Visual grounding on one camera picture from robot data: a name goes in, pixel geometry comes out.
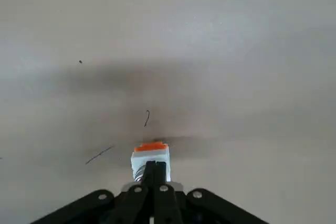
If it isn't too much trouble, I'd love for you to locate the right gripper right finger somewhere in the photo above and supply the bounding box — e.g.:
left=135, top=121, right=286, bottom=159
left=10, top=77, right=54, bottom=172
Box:
left=155, top=161, right=270, bottom=224

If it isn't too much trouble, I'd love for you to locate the red push button switch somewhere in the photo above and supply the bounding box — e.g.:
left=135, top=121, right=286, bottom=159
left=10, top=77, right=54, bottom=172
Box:
left=130, top=142, right=172, bottom=183

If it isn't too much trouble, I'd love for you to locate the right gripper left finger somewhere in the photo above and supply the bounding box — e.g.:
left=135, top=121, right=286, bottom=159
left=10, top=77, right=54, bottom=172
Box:
left=29, top=161, right=156, bottom=224

